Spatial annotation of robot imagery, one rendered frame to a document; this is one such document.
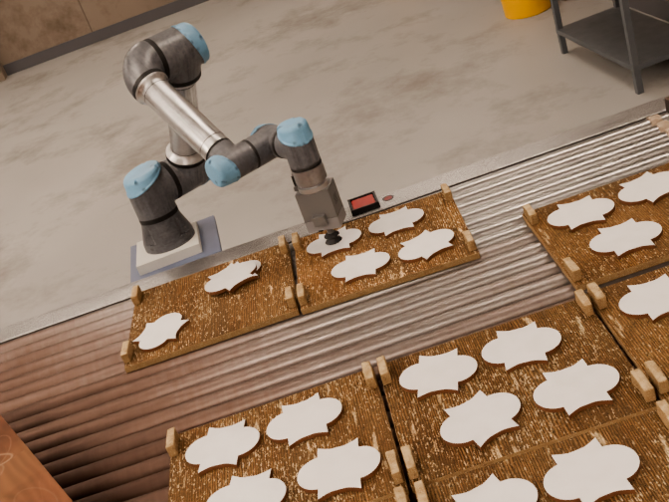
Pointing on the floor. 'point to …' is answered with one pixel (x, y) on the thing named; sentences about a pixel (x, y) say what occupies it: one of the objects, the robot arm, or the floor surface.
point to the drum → (524, 8)
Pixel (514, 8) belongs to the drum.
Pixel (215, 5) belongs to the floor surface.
